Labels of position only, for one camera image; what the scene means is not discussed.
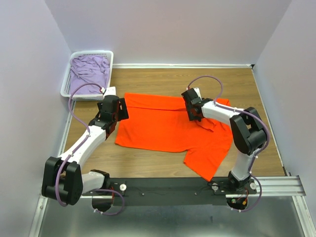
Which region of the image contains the orange t-shirt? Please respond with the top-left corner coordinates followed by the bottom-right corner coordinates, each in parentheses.
top-left (115, 93), bottom-right (233, 181)

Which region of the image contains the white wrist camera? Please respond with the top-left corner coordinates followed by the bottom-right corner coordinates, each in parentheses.
top-left (194, 87), bottom-right (202, 98)
top-left (100, 86), bottom-right (117, 97)

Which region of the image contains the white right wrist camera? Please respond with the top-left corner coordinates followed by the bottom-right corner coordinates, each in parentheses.
top-left (194, 87), bottom-right (202, 98)

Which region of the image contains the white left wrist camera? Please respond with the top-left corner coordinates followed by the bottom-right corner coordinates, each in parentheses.
top-left (100, 86), bottom-right (117, 97)

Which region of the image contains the purple t-shirt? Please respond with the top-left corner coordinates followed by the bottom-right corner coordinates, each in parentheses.
top-left (69, 55), bottom-right (110, 95)

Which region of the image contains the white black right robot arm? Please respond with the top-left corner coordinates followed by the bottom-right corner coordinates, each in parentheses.
top-left (181, 88), bottom-right (270, 194)

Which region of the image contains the white perforated plastic basket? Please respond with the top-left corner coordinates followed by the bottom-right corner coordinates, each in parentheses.
top-left (60, 50), bottom-right (114, 101)

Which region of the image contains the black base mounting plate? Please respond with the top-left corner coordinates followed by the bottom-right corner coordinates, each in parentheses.
top-left (85, 177), bottom-right (257, 211)

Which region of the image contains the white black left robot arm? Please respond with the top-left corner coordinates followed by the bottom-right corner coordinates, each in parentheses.
top-left (41, 95), bottom-right (128, 206)

